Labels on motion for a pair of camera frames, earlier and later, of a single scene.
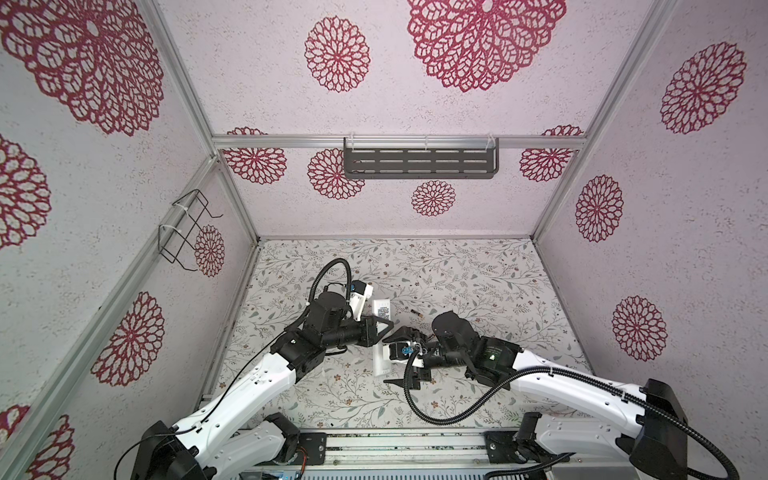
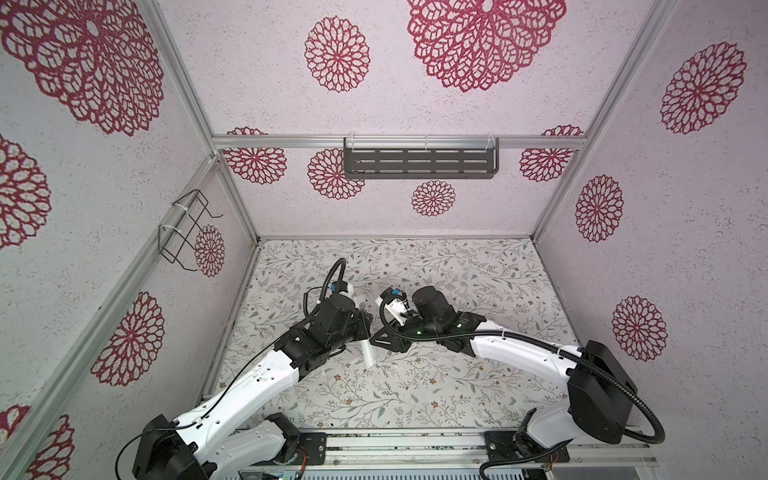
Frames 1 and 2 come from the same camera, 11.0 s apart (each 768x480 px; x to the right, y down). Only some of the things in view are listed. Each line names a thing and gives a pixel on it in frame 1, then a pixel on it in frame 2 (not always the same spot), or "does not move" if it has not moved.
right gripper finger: (414, 385) to (391, 342)
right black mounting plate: (504, 447) does not move
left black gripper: (370, 334) does not move
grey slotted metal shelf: (421, 157) does not move
